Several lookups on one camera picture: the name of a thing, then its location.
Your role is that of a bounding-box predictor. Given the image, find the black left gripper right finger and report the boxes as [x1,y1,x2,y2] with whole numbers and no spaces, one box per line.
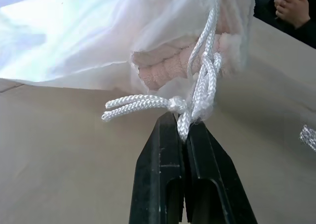
[185,123,258,224]

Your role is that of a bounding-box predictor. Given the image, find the white braided drawstring cord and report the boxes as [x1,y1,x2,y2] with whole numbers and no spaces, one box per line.
[101,0,223,143]

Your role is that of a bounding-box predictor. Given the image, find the silver glittery object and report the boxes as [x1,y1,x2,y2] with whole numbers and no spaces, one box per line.
[299,124,316,152]

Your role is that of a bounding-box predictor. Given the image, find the person's bare hand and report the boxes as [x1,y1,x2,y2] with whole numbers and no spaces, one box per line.
[274,0,311,29]

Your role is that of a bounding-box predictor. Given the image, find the pink towel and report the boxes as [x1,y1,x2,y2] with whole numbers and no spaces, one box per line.
[132,0,247,91]

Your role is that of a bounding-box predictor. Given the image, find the white drawstring bag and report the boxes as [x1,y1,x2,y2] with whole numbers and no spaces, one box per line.
[0,0,256,123]

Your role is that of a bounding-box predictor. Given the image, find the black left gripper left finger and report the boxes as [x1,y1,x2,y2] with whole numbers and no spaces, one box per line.
[128,111,186,224]

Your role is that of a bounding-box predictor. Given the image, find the person's dark clothing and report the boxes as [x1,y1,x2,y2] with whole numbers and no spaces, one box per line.
[252,0,316,49]

